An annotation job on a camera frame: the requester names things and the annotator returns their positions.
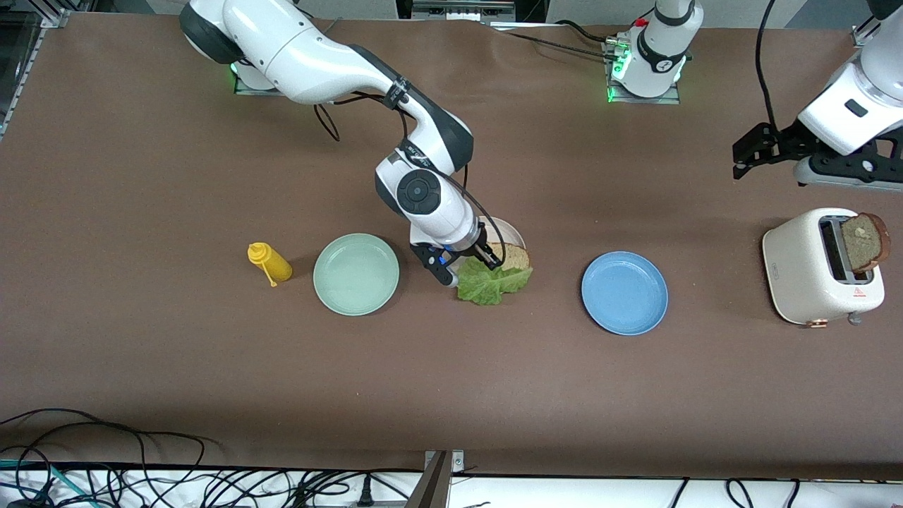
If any brown bread slice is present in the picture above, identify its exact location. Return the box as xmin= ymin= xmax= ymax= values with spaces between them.
xmin=487 ymin=242 xmax=531 ymax=272
xmin=841 ymin=212 xmax=892 ymax=274

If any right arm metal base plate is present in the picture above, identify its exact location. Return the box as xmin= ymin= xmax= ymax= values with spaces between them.
xmin=233 ymin=62 xmax=290 ymax=96

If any yellow mustard squeeze bottle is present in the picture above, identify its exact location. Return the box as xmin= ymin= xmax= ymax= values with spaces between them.
xmin=247 ymin=242 xmax=293 ymax=288

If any black cable by arm base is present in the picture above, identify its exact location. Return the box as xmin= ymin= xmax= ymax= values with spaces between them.
xmin=494 ymin=20 xmax=625 ymax=61

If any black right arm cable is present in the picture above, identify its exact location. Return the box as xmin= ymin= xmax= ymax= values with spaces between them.
xmin=313 ymin=74 xmax=505 ymax=244

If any teal cable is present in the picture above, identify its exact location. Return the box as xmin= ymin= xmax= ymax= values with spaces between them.
xmin=0 ymin=459 xmax=96 ymax=508

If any blue plate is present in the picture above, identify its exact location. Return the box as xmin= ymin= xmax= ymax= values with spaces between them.
xmin=581 ymin=251 xmax=669 ymax=337

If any long looping black cable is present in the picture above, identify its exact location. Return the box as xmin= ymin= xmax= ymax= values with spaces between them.
xmin=0 ymin=408 xmax=212 ymax=508

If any green lettuce leaf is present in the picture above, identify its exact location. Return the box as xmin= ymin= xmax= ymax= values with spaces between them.
xmin=456 ymin=254 xmax=533 ymax=307

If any mint green plate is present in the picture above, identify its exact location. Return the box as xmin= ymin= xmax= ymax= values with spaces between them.
xmin=313 ymin=233 xmax=401 ymax=317

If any cream white toaster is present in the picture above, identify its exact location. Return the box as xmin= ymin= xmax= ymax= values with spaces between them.
xmin=762 ymin=207 xmax=886 ymax=329

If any small metal bracket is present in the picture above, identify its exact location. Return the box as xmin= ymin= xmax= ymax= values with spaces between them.
xmin=423 ymin=449 xmax=466 ymax=475

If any aluminium frame rail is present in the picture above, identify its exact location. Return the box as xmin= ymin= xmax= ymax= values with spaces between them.
xmin=850 ymin=14 xmax=883 ymax=47
xmin=0 ymin=8 xmax=71 ymax=142

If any black equipment box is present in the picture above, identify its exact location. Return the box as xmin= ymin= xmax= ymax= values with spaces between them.
xmin=395 ymin=0 xmax=547 ymax=23

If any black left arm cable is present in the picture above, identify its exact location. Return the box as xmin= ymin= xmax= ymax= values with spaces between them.
xmin=755 ymin=0 xmax=780 ymax=131

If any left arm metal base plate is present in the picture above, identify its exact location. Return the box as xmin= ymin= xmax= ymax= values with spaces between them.
xmin=605 ymin=39 xmax=681 ymax=105

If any beige plate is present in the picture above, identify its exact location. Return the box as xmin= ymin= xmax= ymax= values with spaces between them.
xmin=451 ymin=216 xmax=528 ymax=290

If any dark grey metal post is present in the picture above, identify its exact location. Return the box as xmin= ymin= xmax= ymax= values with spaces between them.
xmin=404 ymin=452 xmax=452 ymax=508

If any silver metal device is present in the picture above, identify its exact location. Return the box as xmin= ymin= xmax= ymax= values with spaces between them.
xmin=411 ymin=0 xmax=517 ymax=23

